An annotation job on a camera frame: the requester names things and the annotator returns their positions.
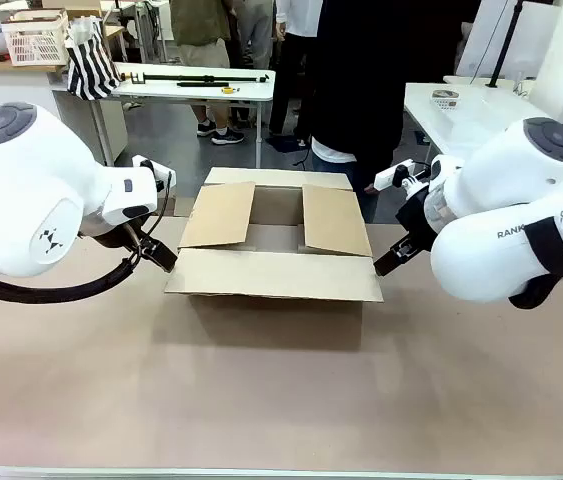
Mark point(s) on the brown cardboard box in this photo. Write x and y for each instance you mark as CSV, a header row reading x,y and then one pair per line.
x,y
271,275

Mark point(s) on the white plastic crate basket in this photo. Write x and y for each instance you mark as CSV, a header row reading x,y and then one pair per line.
x,y
36,42

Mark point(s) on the person in white shirt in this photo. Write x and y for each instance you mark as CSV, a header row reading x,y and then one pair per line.
x,y
301,20

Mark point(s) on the white cabinet with wooden top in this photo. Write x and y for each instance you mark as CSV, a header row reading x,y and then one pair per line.
x,y
6,95

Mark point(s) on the person in black coat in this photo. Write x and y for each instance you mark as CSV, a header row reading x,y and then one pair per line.
x,y
361,75

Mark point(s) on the person in khaki clothes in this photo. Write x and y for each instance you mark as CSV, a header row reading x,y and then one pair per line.
x,y
201,30

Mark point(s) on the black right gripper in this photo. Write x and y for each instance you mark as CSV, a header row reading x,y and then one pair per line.
x,y
413,217

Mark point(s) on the white rounded table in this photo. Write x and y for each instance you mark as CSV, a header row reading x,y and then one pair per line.
x,y
461,125

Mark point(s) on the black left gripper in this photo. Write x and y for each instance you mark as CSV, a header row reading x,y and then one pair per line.
x,y
111,237

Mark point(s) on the white table with metal legs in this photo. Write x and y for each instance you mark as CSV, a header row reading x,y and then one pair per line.
x,y
171,91

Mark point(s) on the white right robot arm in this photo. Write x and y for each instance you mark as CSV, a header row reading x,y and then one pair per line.
x,y
511,175

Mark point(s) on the white board panel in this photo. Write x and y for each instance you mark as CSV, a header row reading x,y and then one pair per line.
x,y
481,45

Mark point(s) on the yellow tape roll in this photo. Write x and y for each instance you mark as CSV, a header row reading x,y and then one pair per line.
x,y
228,90

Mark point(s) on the black white striped bag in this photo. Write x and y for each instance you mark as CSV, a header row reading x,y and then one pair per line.
x,y
88,70

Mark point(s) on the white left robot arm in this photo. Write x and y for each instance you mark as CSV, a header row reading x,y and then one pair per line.
x,y
26,175

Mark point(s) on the small white mesh basket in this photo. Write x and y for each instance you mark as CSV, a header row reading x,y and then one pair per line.
x,y
446,100

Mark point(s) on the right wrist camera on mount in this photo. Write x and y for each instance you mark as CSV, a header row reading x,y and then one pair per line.
x,y
386,176

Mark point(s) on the black stand pole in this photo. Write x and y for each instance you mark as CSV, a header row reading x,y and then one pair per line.
x,y
503,47

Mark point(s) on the person in grey top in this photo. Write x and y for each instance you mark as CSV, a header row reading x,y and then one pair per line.
x,y
256,35

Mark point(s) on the person bare hand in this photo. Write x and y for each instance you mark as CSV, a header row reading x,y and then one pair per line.
x,y
371,188

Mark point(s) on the flat cardboard on floor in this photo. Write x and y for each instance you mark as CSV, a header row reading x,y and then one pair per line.
x,y
183,205

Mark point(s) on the black folded tripod pole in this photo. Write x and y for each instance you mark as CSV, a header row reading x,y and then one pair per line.
x,y
196,77

